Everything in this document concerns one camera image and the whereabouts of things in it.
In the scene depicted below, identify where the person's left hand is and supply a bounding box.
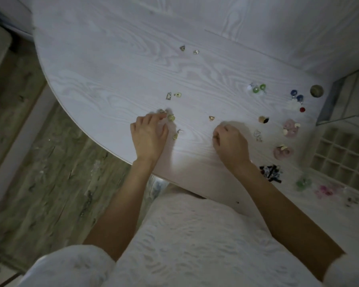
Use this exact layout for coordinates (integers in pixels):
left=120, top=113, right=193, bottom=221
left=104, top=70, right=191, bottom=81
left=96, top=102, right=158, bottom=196
left=130, top=113, right=170, bottom=162

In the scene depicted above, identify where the person's right hand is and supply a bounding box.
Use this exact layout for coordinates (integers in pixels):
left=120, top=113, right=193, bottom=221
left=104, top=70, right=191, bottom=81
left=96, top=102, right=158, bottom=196
left=212, top=124, right=252, bottom=171

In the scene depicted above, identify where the person's right forearm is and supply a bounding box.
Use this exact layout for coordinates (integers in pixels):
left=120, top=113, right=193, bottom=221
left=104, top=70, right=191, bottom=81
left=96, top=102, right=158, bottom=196
left=232, top=161, right=346, bottom=282

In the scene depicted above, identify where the person's left forearm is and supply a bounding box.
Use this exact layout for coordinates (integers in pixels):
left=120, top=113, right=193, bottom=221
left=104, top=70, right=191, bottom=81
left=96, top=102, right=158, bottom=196
left=83, top=159, right=157, bottom=262

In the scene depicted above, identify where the black and white bow earring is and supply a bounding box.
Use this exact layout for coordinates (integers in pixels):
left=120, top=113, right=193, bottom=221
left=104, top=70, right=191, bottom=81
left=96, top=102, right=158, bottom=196
left=259, top=164, right=283, bottom=184

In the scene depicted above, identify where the pink flower earring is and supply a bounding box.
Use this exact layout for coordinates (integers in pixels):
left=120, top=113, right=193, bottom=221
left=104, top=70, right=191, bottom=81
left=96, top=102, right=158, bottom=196
left=273, top=145, right=294, bottom=160
left=282, top=119, right=301, bottom=139

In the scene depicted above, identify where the green crystal earring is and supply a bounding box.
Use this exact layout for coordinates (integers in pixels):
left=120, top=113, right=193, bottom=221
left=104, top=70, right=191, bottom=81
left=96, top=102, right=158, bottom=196
left=295, top=174, right=313, bottom=192

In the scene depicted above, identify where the white lace garment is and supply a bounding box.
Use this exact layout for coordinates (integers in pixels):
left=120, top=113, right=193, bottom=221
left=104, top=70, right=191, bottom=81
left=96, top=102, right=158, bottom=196
left=18, top=169, right=359, bottom=287

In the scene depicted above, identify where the pink crystal earring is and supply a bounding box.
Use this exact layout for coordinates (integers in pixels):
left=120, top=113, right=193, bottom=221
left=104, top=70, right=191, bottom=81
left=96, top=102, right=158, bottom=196
left=315, top=183, right=345, bottom=200

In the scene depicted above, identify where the white compartment organizer tray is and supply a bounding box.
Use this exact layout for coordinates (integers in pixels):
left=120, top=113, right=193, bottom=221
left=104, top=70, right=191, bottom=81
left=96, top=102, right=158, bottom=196
left=309, top=116, right=359, bottom=195

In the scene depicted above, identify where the mirrored jewelry box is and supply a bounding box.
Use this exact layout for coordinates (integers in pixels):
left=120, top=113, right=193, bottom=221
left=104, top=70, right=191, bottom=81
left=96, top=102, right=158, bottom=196
left=316, top=63, right=359, bottom=126

